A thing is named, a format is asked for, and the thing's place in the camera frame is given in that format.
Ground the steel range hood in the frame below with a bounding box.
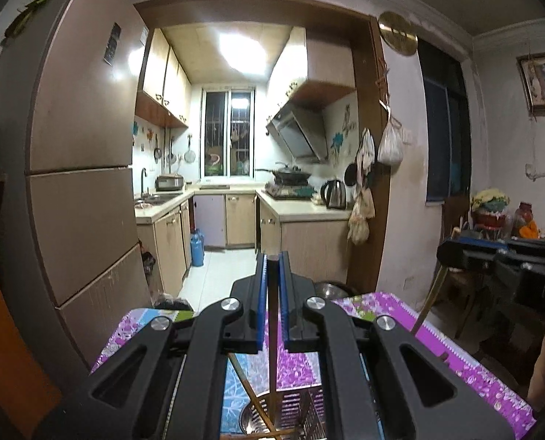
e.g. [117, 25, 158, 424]
[266, 102, 328, 163]

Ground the black wok on stove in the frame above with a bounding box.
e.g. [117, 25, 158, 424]
[257, 164, 311, 186]

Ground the light bamboo chopstick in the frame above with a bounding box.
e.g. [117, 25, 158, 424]
[219, 429, 296, 440]
[411, 266, 448, 336]
[228, 353, 276, 433]

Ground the framed wall picture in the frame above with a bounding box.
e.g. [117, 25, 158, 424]
[517, 53, 545, 116]

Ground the brown three-door refrigerator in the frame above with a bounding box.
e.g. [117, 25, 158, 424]
[0, 0, 151, 392]

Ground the steel electric kettle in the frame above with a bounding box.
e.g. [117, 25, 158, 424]
[319, 179, 347, 210]

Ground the kitchen window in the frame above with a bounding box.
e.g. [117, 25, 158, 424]
[201, 88, 255, 178]

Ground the blue water jug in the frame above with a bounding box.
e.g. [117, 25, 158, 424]
[190, 230, 205, 267]

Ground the hanging white plastic bag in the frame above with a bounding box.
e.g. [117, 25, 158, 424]
[377, 117, 404, 167]

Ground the round gold wall clock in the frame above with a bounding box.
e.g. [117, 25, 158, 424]
[378, 11, 419, 57]

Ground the steel bowl on floor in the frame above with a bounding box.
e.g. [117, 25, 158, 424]
[314, 281, 356, 300]

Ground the blue perforated utensil holder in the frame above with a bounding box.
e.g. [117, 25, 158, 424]
[240, 386, 327, 439]

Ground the floral striped tablecloth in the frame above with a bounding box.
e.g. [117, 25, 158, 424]
[74, 291, 514, 439]

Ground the wooden chair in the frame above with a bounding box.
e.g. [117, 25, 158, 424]
[442, 195, 477, 340]

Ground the orange wooden cabinet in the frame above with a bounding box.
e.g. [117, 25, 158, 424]
[0, 179, 61, 439]

